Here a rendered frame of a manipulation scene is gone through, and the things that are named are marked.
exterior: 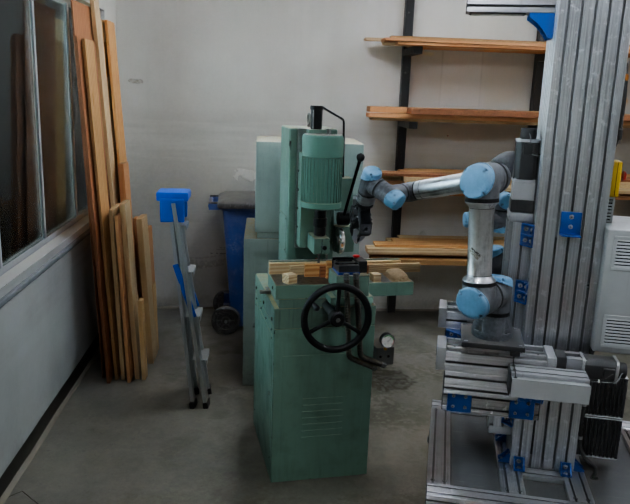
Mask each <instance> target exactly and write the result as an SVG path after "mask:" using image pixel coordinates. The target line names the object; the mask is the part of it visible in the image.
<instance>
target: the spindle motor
mask: <svg viewBox="0 0 630 504"><path fill-rule="evenodd" d="M343 154H344V137H343V135H340V134H326V133H305V134H303V136H302V163H301V198H300V206H301V207H303V208H306V209H311V210H335V209H339V208H341V198H342V175H343Z"/></svg>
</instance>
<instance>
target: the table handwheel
mask: <svg viewBox="0 0 630 504"><path fill-rule="evenodd" d="M333 290H337V300H336V308H334V307H333V306H332V305H331V304H330V303H329V302H328V301H324V302H323V304H322V307H323V308H324V310H325V311H326V312H327V314H328V320H327V321H326V322H324V323H322V324H320V325H318V326H316V327H314V328H312V329H310V330H309V327H308V314H309V311H310V308H311V306H312V303H314V302H315V301H316V300H317V299H318V298H319V297H320V296H321V295H323V294H325V293H327V292H329V291H333ZM342 290H345V291H348V292H351V293H353V294H354V295H355V296H357V297H358V298H359V299H360V301H361V302H362V304H363V307H364V311H365V320H364V324H363V327H362V329H361V331H360V330H358V329H357V328H355V327H353V326H352V325H350V324H349V323H347V322H346V321H345V316H344V315H343V313H342V312H341V311H340V300H341V292H342ZM371 321H372V310H371V306H370V303H369V301H368V299H367V297H366V296H365V294H364V293H363V292H362V291H361V290H359V289H358V288H356V287H355V286H352V285H350V284H346V283H332V284H328V285H325V286H323V287H321V288H319V289H317V290H316V291H315V292H314V293H312V294H311V296H310V297H309V298H308V299H307V301H306V302H305V304H304V306H303V309H302V313H301V328H302V332H303V334H304V336H305V338H306V339H307V341H308V342H309V343H310V344H311V345H312V346H313V347H315V348H316V349H318V350H321V351H323V352H328V353H340V352H344V351H347V350H349V349H351V348H353V347H355V346H356V345H357V344H359V343H360V342H361V341H362V340H363V339H364V337H365V336H366V334H367V332H368V330H369V328H370V325H371ZM329 324H332V325H333V326H334V327H340V326H342V325H344V326H346V327H348V328H349V329H351V330H352V331H354V332H356V333H357V334H358V335H357V336H356V337H355V338H354V339H352V340H351V341H349V342H348V343H346V344H343V345H339V346H328V345H325V344H322V343H320V342H319V341H317V340H316V339H315V338H314V337H313V336H312V333H314V332H316V331H317V330H319V329H321V328H323V327H325V326H327V325H329Z"/></svg>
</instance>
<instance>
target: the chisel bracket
mask: <svg viewBox="0 0 630 504"><path fill-rule="evenodd" d="M321 246H327V250H323V249H322V248H321ZM307 247H308V248H309V250H310V251H311V252H312V253H313V254H317V255H318V256H321V254H329V251H330V238H329V237H327V236H326V235H325V236H315V235H314V232H308V238H307Z"/></svg>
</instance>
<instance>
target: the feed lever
mask: <svg viewBox="0 0 630 504"><path fill-rule="evenodd" d="M356 158H357V160H358V162H357V166H356V169H355V173H354V176H353V180H352V183H351V187H350V190H349V194H348V197H347V201H346V205H345V208H344V212H338V213H337V216H336V221H337V224H338V225H349V223H350V216H349V213H348V212H347V209H348V205H349V202H350V198H351V195H352V192H353V188H354V185H355V181H356V178H357V174H358V171H359V167H360V164H361V162H362V161H363V160H364V159H365V156H364V154H362V153H359V154H358V155H357V156H356Z"/></svg>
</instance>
